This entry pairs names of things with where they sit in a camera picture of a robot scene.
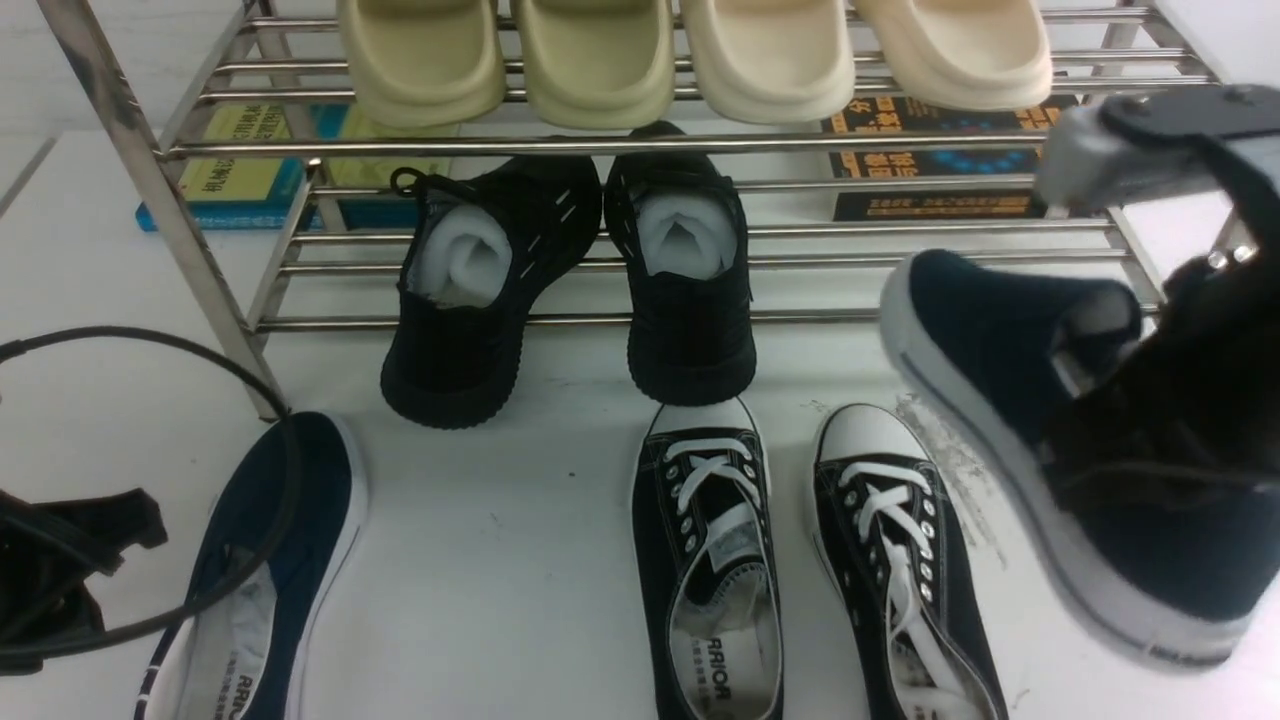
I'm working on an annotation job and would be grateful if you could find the black canvas lace-up sneaker left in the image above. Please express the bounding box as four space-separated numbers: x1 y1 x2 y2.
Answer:
630 398 785 719

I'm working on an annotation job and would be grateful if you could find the black knit sneaker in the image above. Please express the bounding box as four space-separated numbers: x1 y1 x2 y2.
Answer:
603 150 756 407
380 155 602 430

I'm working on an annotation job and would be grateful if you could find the olive foam slide right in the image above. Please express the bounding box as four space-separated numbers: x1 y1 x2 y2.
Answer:
509 1 676 129

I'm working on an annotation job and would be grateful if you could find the black knit sneaker left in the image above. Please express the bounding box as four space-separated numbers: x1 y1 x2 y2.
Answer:
380 155 602 430

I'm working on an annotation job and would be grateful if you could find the stainless steel shoe rack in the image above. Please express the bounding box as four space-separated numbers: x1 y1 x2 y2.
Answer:
36 1 1247 397

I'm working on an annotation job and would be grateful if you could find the cream foam slide left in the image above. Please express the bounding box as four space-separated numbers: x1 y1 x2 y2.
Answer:
680 1 856 126

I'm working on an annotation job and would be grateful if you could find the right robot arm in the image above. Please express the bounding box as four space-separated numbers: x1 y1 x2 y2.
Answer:
1036 85 1277 512

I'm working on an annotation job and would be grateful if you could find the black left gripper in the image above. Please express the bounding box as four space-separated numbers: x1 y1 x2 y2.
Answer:
1 489 168 676

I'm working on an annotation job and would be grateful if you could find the black knit sneaker right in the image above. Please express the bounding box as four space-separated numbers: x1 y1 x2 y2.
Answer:
603 150 756 407

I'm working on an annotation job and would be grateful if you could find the yellow and blue book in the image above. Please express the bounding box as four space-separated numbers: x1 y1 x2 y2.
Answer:
179 104 452 231

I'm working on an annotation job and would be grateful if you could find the navy slip-on shoe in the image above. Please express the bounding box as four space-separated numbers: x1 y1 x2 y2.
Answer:
133 411 369 720
879 249 1277 670

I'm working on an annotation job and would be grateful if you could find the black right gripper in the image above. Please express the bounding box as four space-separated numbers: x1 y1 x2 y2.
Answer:
1039 137 1277 512

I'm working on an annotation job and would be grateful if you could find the olive foam slide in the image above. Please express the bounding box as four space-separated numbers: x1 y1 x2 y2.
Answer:
509 1 676 129
335 1 507 129

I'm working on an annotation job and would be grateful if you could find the olive foam slide left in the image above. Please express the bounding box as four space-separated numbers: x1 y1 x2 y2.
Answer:
335 1 507 129

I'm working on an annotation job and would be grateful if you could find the cream foam slide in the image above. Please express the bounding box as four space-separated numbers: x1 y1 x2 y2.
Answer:
680 1 856 126
852 1 1053 111

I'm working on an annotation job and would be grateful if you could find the cream foam slide right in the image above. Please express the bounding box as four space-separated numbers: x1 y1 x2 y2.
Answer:
852 1 1053 111

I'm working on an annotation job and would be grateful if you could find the black canvas lace-up sneaker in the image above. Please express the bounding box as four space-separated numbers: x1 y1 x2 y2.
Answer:
630 398 785 719
803 404 1009 719

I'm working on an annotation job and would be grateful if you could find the black cable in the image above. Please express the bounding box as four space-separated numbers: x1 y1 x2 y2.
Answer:
0 325 305 664

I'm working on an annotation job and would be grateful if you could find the black canvas lace-up sneaker right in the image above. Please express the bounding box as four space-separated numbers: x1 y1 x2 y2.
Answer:
803 404 1009 719

